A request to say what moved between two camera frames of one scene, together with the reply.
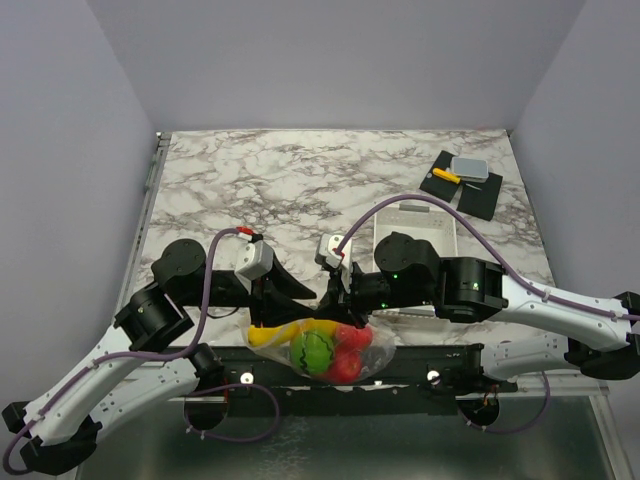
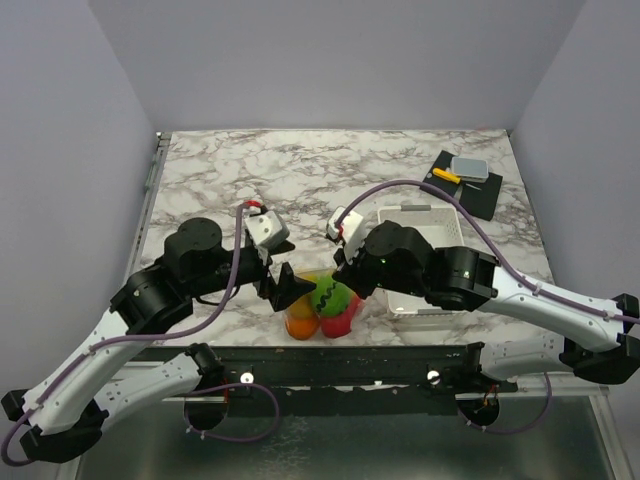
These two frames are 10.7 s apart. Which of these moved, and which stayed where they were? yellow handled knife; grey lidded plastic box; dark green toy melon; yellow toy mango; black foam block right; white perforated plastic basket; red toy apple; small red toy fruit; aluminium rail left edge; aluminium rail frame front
Moved: dark green toy melon; small red toy fruit; yellow toy mango; red toy apple
Stayed: grey lidded plastic box; aluminium rail left edge; black foam block right; aluminium rail frame front; yellow handled knife; white perforated plastic basket
